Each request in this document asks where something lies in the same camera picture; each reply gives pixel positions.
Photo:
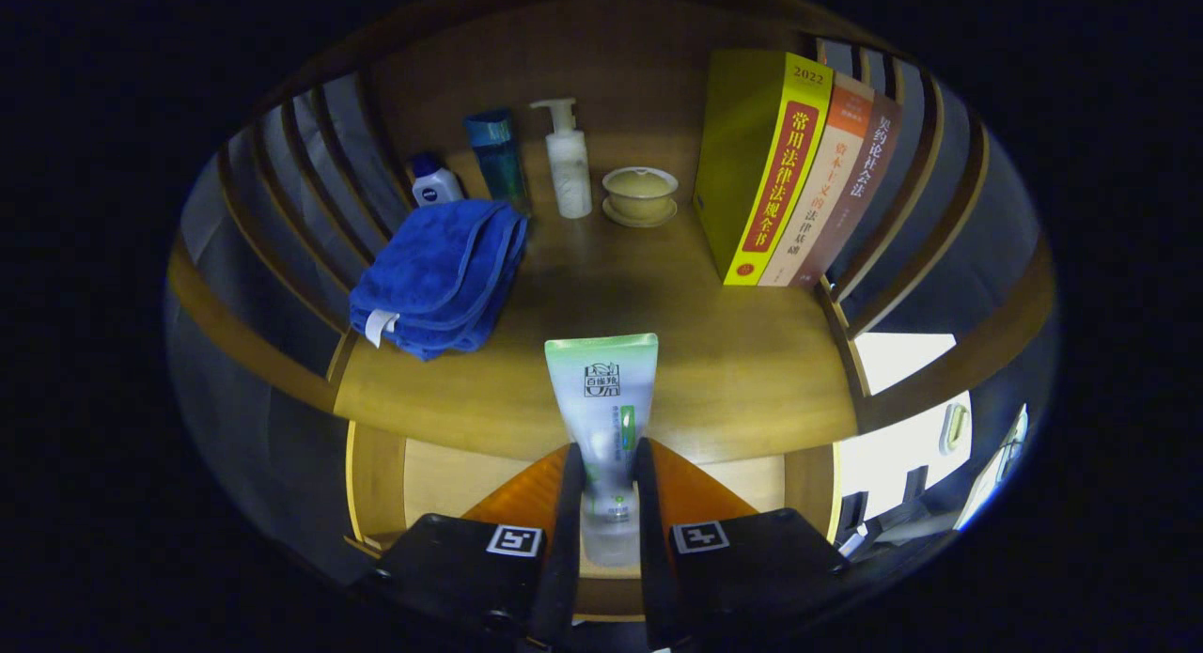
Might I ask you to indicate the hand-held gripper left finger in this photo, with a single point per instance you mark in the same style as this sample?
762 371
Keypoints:
564 550

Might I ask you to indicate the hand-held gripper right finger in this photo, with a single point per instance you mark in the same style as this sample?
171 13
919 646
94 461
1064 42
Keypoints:
650 550

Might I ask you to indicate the wooden drawer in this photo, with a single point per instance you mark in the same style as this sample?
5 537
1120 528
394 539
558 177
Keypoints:
451 474

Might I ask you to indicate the green and white tube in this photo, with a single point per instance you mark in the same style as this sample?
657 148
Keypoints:
601 399

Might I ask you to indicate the wooden countertop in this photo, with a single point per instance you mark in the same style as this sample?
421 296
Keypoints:
733 371

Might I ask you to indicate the wooden cabinet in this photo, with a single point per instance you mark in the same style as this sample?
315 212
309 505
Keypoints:
639 89

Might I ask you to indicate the white table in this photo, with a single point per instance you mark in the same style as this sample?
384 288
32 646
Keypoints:
893 446

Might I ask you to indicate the blue folded towel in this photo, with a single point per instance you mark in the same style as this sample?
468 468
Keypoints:
432 268

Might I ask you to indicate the beige saucer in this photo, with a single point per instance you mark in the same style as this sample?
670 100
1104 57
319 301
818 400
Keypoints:
639 221

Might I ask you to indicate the beige lidded teacup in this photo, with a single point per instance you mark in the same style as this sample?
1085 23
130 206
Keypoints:
640 191

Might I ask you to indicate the white pump bottle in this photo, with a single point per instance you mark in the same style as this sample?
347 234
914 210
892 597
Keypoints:
570 174

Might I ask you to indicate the small white blue-capped bottle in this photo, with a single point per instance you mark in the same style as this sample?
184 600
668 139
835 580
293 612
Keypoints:
437 188

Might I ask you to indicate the teal bottle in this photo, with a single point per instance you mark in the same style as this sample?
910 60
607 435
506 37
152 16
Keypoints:
500 164

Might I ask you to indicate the thick yellow book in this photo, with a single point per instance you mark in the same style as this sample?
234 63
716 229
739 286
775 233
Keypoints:
742 155

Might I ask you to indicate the orange and white book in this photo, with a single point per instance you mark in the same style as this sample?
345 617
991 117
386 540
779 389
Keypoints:
827 183

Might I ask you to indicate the brown book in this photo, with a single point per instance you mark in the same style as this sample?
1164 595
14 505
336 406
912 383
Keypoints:
860 193

